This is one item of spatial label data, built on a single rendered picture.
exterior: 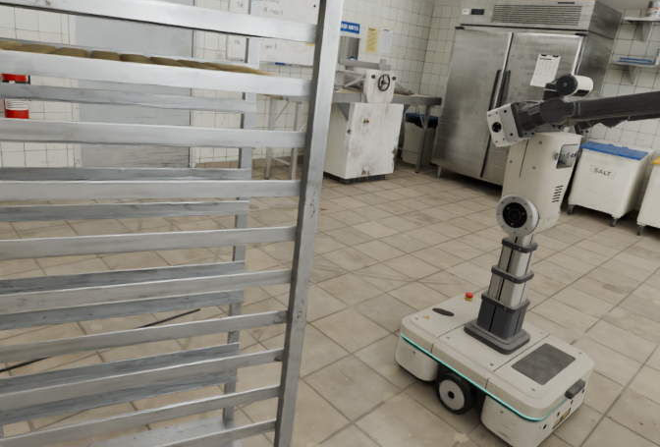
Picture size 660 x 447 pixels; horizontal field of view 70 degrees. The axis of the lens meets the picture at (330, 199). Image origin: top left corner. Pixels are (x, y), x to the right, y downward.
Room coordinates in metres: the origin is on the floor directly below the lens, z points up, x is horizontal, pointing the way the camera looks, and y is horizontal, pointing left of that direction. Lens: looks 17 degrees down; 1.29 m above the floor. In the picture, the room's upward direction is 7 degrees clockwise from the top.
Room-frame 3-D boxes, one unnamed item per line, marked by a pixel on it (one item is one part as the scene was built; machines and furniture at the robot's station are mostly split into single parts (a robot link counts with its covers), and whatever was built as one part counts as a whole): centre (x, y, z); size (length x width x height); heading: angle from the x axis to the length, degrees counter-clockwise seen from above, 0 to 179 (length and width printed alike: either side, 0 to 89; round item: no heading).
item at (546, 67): (4.87, -1.94, 1.39); 0.22 x 0.03 x 0.31; 45
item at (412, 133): (6.52, -1.15, 0.33); 0.54 x 0.53 x 0.66; 45
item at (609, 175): (4.79, -2.82, 0.38); 0.64 x 0.54 x 0.77; 138
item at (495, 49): (5.47, -1.94, 1.03); 1.40 x 0.90 x 2.05; 45
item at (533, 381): (1.73, -0.77, 0.24); 0.68 x 0.53 x 0.41; 43
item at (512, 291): (1.74, -0.76, 0.36); 0.13 x 0.13 x 0.40; 43
